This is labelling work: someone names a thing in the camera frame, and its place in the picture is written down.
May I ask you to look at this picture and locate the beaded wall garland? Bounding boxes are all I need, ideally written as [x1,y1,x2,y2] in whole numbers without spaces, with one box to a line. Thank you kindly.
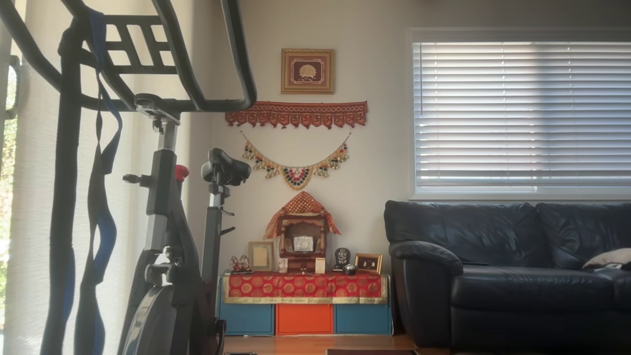
[241,131,351,191]

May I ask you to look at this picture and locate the white window blinds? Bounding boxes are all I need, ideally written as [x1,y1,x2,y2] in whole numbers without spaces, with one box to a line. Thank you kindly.
[413,42,631,194]

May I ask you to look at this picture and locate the gold photo frame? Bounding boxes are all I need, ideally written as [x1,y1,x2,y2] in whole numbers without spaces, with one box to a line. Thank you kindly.
[354,253,383,275]

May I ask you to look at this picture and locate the red gold table runner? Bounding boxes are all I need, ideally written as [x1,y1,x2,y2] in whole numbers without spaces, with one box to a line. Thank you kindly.
[222,273,388,304]

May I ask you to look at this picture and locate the black leather sofa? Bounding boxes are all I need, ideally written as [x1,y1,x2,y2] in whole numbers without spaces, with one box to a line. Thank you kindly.
[384,200,631,352]

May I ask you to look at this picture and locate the white sheer curtain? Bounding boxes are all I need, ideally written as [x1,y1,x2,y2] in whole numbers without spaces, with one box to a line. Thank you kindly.
[0,0,198,355]

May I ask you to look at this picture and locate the gold framed wall picture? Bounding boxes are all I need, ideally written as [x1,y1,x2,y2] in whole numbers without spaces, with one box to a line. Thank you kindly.
[281,48,335,95]

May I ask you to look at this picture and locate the small wooden shrine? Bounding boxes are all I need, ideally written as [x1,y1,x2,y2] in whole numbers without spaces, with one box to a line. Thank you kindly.
[279,213,328,273]

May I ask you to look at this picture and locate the white cushion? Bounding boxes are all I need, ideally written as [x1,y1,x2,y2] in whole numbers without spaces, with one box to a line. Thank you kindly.
[582,248,631,272]

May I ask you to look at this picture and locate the blue black resistance band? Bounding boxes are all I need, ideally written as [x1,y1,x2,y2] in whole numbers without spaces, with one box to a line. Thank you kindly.
[74,7,124,355]

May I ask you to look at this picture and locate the beige photo frame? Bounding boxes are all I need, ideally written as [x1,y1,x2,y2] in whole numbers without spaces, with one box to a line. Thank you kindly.
[247,241,275,272]

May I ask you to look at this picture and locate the black grey exercise bike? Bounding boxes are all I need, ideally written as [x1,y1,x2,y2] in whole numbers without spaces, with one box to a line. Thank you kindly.
[0,0,258,355]

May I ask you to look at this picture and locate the dark floor rug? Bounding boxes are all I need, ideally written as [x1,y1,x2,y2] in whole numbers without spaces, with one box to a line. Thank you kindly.
[325,349,420,355]

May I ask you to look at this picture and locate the white window frame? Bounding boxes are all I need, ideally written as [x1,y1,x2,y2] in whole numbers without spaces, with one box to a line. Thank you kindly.
[407,28,631,201]

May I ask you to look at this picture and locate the red embroidered wall valance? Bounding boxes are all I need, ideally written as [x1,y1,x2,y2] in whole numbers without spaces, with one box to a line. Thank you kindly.
[225,101,368,130]

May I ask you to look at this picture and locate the blue storage bin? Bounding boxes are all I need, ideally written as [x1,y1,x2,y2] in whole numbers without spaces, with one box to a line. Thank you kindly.
[218,303,275,336]
[335,303,392,336]

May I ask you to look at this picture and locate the red gold shrine cloth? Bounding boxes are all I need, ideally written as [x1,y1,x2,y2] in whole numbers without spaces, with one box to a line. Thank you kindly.
[264,191,341,240]

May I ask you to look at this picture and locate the orange storage bin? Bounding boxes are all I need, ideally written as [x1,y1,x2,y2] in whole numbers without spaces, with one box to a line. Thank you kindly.
[276,303,334,336]

